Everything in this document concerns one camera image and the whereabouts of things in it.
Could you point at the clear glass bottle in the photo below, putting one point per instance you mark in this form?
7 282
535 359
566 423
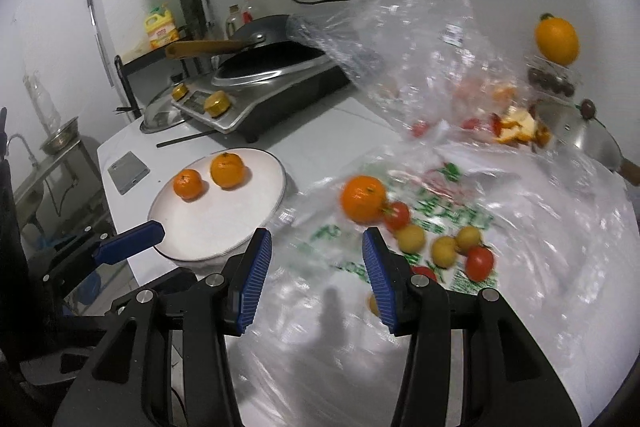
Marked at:
232 22

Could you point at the small red tomato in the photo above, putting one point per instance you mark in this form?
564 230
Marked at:
420 128
471 123

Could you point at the red capped bottle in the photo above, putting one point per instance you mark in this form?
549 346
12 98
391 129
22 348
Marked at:
249 7

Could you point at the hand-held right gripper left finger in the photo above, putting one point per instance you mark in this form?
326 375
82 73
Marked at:
255 277

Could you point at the black chopstick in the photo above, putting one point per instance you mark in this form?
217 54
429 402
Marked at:
185 138

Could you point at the yellow detergent bottle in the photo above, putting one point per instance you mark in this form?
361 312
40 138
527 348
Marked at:
161 29

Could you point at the orange tangerine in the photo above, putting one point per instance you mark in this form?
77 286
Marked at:
189 183
228 169
363 198

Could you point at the steel faucet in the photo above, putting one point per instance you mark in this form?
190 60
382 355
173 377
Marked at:
20 142

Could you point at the white round plate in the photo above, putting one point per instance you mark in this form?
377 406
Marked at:
225 217

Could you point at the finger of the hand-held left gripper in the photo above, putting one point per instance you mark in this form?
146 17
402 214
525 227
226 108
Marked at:
130 243

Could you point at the clear plastic bottle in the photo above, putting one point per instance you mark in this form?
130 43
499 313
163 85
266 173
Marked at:
42 102

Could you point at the silver induction cooker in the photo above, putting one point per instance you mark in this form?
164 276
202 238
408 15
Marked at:
280 94

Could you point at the black metal rack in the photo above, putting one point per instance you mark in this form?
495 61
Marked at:
125 82

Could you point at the phone in clear case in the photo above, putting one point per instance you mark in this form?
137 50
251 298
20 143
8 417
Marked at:
127 172

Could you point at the orange peel pile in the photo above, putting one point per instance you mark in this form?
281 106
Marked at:
520 122

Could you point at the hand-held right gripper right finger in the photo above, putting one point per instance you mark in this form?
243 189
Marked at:
377 277

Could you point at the steel wok lid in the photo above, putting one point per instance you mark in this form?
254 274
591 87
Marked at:
157 114

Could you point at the clear plastic bag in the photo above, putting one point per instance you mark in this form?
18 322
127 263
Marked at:
400 22

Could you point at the large yellow round cap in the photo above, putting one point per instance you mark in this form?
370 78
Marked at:
217 103

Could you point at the small yellow fruit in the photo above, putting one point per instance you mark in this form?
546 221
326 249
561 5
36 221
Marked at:
468 239
444 251
372 304
411 238

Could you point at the printed plastic bag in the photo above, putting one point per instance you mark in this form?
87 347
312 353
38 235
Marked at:
525 307

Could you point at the steel sink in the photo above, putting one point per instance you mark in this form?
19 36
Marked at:
55 172

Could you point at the dark grapes wall decoration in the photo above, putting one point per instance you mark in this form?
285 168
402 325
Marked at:
550 79

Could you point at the steel lidded pan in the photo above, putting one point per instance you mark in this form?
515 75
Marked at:
580 134

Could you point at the metal bowl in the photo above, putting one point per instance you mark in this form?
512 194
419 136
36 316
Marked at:
60 137

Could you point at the small yellow round cap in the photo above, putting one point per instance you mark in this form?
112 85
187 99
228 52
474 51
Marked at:
179 92

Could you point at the orange fruit wall decoration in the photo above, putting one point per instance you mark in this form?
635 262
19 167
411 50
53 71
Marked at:
556 39

